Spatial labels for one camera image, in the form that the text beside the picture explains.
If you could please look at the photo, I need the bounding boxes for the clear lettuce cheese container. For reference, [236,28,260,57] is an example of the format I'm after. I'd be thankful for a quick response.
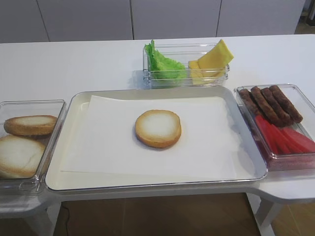
[143,43,230,88]

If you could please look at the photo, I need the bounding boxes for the front bun half in container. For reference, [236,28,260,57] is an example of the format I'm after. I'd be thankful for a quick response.
[0,135,45,178]

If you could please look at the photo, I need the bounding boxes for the upright yellow cheese slice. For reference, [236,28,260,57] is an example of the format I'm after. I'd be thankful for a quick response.
[197,39,234,69]

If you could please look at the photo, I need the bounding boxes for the upper bun half in container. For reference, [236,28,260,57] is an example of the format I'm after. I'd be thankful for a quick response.
[3,115,57,136]

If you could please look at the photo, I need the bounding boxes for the white paper sheet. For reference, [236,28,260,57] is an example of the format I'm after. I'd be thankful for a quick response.
[62,96,248,179]

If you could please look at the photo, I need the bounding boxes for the flat yellow cheese slices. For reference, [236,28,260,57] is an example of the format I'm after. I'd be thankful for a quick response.
[188,60,227,86]

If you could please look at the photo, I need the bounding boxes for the bun half in container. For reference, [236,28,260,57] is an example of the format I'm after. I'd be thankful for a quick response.
[3,115,57,136]
[0,135,45,178]

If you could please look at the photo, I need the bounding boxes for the brown meat patty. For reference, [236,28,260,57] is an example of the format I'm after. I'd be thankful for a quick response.
[269,85,303,123]
[261,88,293,127]
[251,86,283,127]
[239,89,262,116]

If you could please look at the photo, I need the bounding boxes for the clear bun container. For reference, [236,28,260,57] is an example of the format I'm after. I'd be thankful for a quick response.
[0,100,66,195]

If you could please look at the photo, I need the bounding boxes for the white metal tray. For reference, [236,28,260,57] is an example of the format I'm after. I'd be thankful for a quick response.
[45,86,268,191]

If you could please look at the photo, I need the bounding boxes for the green lettuce leaf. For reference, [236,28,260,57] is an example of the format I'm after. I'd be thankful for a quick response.
[150,54,186,79]
[145,39,160,71]

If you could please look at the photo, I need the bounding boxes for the bun half on tray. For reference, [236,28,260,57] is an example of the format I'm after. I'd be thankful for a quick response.
[134,110,182,148]

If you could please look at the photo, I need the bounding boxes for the red tomato slices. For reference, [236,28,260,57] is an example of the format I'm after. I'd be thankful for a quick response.
[254,115,315,155]

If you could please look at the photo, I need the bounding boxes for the clear patty tomato container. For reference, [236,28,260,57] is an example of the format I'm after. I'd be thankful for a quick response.
[234,84,315,171]

